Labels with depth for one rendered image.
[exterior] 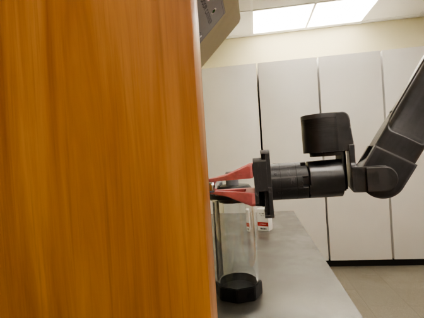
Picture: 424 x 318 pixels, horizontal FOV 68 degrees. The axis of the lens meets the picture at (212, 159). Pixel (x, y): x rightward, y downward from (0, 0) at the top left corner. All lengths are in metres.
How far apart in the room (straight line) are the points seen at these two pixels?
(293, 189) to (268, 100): 2.99
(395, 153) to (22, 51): 0.44
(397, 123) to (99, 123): 0.39
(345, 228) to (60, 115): 3.46
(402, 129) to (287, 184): 0.17
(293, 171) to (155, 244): 0.30
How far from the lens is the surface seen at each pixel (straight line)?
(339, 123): 0.50
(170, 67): 0.23
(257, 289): 0.73
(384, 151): 0.49
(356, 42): 4.21
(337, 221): 3.58
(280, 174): 0.48
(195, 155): 0.22
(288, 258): 0.98
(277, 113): 3.43
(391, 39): 4.34
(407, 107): 0.51
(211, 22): 0.54
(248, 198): 0.48
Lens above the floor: 1.25
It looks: 1 degrees down
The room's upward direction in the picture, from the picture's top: 4 degrees counter-clockwise
